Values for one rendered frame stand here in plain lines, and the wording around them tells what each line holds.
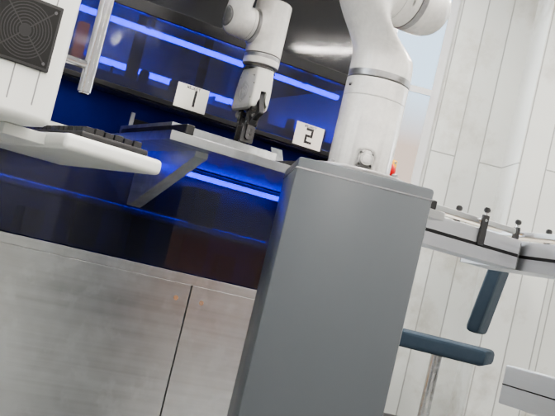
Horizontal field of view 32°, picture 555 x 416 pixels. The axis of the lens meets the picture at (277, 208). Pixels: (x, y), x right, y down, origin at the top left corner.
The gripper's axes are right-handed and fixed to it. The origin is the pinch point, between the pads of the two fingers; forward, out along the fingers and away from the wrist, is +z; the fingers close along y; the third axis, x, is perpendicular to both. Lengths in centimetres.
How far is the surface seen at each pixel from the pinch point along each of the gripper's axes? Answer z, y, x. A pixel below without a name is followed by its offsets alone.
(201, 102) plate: -7.7, -19.5, -4.0
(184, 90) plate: -9.3, -19.5, -9.1
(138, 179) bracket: 15.0, -16.2, -16.4
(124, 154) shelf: 16, 31, -37
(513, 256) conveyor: 6, -31, 113
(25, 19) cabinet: -1, 35, -61
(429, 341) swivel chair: 38, -155, 186
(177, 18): -25.4, -19.3, -15.1
